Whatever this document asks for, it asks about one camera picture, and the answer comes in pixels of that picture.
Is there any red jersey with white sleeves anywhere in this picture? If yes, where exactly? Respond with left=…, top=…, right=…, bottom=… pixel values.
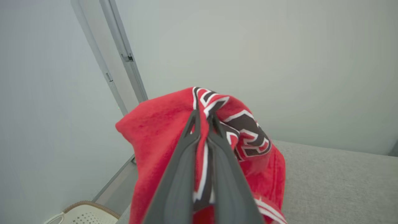
left=115, top=86, right=288, bottom=224

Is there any grey partition joint post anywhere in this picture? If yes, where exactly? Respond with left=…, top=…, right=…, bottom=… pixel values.
left=70, top=0, right=148, bottom=116

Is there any white laundry basket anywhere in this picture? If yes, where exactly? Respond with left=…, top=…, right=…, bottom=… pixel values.
left=44, top=201, right=121, bottom=224

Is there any grey partition base rail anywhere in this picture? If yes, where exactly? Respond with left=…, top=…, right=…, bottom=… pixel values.
left=92, top=154, right=137, bottom=203

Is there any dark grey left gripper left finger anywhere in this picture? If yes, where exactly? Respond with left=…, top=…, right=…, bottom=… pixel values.
left=141, top=109, right=201, bottom=224

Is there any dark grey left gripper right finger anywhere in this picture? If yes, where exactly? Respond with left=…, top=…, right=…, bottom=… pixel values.
left=207, top=114, right=265, bottom=224

